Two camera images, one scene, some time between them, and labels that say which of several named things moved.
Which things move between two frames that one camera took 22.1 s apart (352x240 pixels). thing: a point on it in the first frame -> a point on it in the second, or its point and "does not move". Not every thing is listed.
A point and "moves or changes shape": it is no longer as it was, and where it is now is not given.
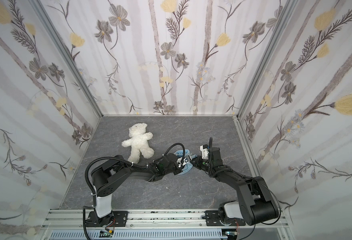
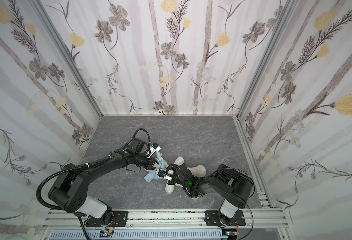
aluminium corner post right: x=277 y=33 does not move
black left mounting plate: x=121 y=219 does not move
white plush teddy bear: x=138 y=142 moves or changes shape
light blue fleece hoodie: x=184 y=153 moves or changes shape
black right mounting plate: x=212 y=218 does not move
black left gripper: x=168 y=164 -> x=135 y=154
